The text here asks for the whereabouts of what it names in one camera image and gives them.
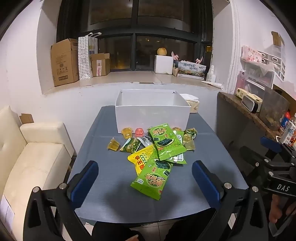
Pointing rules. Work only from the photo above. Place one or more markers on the white printed snack packet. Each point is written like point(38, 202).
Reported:
point(179, 160)

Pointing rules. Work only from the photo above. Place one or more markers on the clear plastic storage bin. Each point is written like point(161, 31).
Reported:
point(256, 78)

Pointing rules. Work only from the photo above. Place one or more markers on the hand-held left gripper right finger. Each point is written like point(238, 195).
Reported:
point(207, 183)

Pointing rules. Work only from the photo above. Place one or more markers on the grey tablecloth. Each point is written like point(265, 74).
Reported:
point(111, 185)

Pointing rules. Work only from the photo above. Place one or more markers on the cream radio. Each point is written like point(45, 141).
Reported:
point(248, 98)

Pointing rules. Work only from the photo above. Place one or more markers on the white plastic bottle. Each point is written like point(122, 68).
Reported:
point(211, 75)

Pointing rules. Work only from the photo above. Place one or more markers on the dotted paper bag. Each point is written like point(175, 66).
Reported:
point(84, 58)

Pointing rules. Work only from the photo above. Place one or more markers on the white paper sheets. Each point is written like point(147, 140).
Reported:
point(212, 85)

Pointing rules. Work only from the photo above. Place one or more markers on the small green white packet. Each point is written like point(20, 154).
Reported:
point(178, 136)

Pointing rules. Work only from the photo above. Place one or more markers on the white cardboard box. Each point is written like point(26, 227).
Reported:
point(150, 115)

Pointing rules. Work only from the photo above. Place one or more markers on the landscape printed box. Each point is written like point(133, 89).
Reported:
point(190, 69)

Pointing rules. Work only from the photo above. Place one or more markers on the green seaweed snack packet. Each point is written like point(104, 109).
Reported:
point(150, 178)
point(164, 139)

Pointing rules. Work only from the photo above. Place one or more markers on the orange jelly cup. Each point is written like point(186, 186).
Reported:
point(177, 129)

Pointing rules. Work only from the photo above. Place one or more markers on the pink figurine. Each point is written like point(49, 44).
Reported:
point(175, 56)
point(199, 61)

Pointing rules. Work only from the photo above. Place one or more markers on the yellow jelly cup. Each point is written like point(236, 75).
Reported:
point(113, 144)
point(128, 132)

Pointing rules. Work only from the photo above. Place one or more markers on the pink bottle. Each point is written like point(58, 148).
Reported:
point(240, 81)

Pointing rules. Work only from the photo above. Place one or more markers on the pink jelly cup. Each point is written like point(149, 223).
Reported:
point(139, 131)

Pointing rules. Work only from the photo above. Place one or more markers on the large cardboard box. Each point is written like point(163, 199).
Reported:
point(64, 62)

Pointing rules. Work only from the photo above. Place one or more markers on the pink floral pack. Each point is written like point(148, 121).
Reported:
point(251, 53)

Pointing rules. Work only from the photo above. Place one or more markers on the white foam box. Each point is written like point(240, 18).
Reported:
point(163, 64)

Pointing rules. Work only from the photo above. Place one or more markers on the small green snack packet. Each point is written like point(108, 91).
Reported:
point(130, 146)

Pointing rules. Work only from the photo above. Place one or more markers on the white drawer organizer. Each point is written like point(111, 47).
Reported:
point(275, 60)

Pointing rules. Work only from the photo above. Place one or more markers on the milk carton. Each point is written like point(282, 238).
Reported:
point(289, 133)

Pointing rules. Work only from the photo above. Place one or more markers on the brown side counter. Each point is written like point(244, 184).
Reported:
point(231, 120)

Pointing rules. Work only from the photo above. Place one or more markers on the yellow pomelo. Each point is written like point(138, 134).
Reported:
point(161, 51)

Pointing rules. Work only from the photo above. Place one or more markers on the flat cardboard piece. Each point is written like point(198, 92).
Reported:
point(26, 118)

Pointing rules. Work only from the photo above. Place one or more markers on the cream tissue pack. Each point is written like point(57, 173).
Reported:
point(193, 105)

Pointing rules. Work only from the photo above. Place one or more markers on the yellow snack packet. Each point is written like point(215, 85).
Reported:
point(140, 160)

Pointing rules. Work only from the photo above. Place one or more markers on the dark window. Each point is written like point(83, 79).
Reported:
point(150, 23)

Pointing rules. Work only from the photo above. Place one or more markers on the dark transparent container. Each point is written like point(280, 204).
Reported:
point(275, 109)

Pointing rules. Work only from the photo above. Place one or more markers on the person's dark pants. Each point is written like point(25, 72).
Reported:
point(111, 231)

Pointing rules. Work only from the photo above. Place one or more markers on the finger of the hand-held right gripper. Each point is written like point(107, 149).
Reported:
point(270, 143)
point(251, 155)

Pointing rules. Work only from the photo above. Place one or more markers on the small open cardboard box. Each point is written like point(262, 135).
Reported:
point(101, 64)

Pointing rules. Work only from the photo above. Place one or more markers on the cream sofa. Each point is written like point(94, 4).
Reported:
point(34, 162)

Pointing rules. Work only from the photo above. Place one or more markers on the clear snack packet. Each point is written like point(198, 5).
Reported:
point(145, 140)

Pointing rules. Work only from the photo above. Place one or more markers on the person's right hand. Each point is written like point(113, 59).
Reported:
point(276, 208)

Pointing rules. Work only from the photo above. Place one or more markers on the white paper sheet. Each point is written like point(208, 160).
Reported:
point(7, 213)

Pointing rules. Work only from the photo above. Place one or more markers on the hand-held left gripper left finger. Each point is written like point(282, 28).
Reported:
point(84, 183)

